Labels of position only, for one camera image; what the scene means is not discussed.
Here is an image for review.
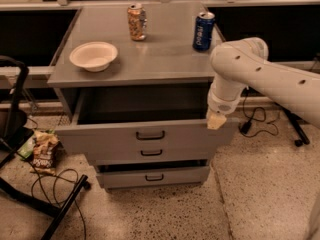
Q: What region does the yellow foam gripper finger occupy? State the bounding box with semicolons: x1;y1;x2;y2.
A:
206;110;227;130

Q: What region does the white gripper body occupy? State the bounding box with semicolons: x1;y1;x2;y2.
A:
207;85;240;117

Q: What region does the grey top drawer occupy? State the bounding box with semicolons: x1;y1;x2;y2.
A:
57;83;238;154

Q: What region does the grey drawer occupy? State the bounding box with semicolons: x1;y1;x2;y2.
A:
96;166;210;189
85;147;216;166
57;83;238;154

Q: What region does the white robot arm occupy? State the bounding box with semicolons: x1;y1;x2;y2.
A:
210;38;320;240

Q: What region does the grey drawer cabinet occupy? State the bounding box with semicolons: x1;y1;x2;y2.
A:
46;0;225;190

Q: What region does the grey bottom drawer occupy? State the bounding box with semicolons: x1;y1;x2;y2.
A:
96;166;210;189

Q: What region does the grey middle drawer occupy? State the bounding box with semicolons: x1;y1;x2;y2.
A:
85;147;216;166

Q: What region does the blue pepsi can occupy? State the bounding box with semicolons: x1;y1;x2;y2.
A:
193;11;215;51

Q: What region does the orange patterned drink can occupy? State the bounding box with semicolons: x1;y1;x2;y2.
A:
127;3;147;41

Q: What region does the white paper bowl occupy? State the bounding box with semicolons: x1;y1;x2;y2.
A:
69;42;118;72

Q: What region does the brown chip bag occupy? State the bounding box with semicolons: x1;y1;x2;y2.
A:
30;131;59;176

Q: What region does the green snack bag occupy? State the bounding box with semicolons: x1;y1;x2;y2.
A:
18;130;59;160

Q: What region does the black metal stand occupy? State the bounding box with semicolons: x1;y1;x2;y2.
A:
0;55;88;240

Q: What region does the black power cable with adapter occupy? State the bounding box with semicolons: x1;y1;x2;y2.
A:
237;90;281;139

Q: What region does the black floor cable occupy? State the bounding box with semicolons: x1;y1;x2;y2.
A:
27;157;88;240

